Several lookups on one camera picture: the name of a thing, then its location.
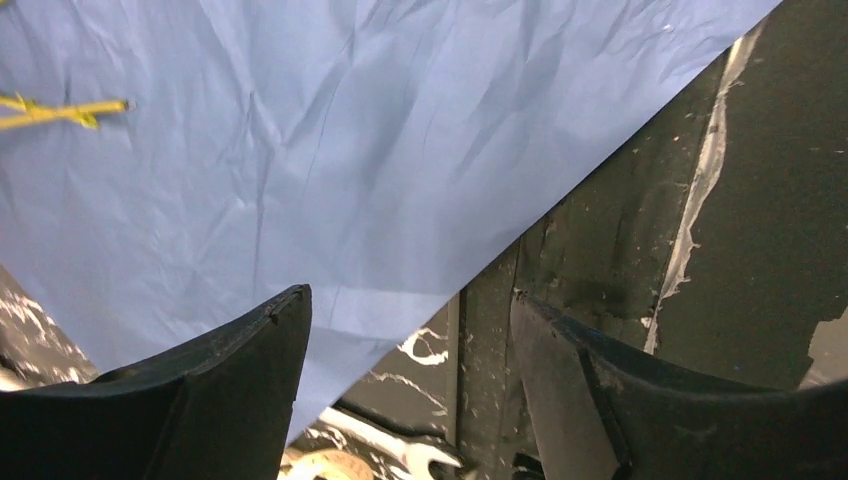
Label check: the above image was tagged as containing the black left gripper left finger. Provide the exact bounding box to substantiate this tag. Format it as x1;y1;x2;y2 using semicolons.
1;284;312;479

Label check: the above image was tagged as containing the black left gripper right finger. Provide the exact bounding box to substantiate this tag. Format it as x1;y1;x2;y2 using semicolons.
510;291;847;479

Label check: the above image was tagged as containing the blue wrapping paper sheet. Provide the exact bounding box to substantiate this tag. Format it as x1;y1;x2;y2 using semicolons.
1;0;774;438

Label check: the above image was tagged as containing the brown pink fake flower bunch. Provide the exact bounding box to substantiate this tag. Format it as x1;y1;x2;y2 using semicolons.
1;94;134;131

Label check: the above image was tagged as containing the cream printed ribbon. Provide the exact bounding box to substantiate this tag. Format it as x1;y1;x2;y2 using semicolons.
277;448;374;480

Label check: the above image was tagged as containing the silver open-end wrench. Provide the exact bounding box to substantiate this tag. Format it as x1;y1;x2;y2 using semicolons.
318;407;465;479

